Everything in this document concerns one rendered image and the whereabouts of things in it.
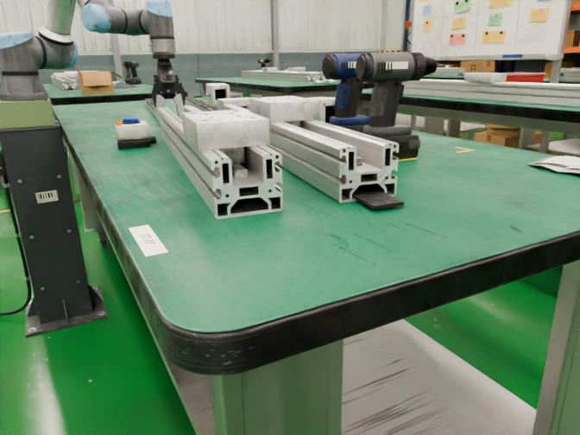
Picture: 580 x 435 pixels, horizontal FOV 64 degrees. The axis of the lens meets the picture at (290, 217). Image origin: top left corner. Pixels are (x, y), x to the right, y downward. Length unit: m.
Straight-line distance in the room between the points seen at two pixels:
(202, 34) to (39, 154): 11.30
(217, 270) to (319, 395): 0.22
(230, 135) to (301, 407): 0.39
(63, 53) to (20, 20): 10.43
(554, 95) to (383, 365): 1.47
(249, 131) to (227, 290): 0.32
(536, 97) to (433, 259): 1.89
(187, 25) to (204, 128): 12.31
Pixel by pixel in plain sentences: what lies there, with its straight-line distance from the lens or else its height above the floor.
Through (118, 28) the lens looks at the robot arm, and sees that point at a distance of 1.59.
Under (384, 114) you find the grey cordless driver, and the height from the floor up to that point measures 0.87.
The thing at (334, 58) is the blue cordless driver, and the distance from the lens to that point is 1.18.
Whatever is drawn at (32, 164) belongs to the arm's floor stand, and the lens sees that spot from 1.93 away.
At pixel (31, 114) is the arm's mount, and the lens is 1.91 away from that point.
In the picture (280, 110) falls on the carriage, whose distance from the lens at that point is 0.99.
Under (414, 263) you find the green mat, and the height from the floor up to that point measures 0.78.
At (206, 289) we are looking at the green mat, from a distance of 0.47.
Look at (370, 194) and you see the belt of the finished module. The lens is 0.73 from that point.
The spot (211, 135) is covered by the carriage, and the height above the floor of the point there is 0.89.
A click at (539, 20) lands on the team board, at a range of 3.94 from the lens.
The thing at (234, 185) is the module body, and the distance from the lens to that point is 0.66.
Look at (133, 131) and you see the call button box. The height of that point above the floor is 0.82.
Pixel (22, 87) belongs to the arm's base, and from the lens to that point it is 1.93.
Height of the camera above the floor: 0.99
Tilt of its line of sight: 19 degrees down
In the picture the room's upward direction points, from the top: 1 degrees counter-clockwise
